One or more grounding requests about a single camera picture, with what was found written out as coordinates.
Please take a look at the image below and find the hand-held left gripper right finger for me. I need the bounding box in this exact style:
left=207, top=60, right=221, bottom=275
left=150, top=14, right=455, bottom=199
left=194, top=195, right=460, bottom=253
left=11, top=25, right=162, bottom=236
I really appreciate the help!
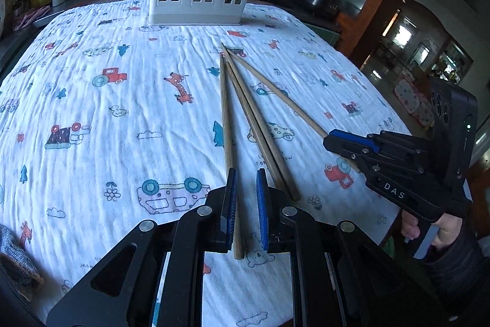
left=256, top=169, right=448, bottom=327

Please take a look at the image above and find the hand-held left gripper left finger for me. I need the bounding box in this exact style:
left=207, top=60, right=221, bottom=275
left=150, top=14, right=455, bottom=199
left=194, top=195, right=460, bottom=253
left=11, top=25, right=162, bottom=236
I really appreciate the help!
left=46, top=168, right=238, bottom=327

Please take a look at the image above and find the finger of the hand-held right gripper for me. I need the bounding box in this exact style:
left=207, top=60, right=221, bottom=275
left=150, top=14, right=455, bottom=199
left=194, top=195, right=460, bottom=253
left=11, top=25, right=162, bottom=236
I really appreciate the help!
left=331, top=129, right=424, bottom=163
left=323, top=135, right=406, bottom=174

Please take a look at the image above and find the person's right forearm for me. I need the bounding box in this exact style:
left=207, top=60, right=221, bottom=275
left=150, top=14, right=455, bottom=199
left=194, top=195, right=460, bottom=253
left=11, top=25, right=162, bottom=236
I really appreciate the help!
left=421, top=223, right=490, bottom=308

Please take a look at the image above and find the person's right hand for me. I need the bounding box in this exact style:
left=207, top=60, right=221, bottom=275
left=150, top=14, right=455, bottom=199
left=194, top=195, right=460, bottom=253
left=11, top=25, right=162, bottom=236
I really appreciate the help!
left=401, top=211, right=466, bottom=250

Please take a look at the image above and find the patterned play fence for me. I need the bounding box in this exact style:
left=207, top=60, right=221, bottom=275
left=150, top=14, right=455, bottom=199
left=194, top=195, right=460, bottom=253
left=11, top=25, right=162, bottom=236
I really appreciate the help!
left=394, top=78, right=437, bottom=126

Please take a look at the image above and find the printed white blanket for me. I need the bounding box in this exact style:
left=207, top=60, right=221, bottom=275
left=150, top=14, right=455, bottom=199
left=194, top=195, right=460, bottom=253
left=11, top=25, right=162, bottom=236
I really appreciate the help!
left=0, top=0, right=412, bottom=327

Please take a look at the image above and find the grey cloth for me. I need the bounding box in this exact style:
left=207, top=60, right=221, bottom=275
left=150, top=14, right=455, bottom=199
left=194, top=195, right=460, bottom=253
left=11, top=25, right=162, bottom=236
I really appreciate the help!
left=0, top=223, right=44, bottom=301

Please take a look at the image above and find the pink cloth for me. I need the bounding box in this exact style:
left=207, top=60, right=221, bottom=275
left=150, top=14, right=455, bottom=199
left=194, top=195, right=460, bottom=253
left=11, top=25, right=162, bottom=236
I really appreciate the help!
left=13, top=5, right=52, bottom=31

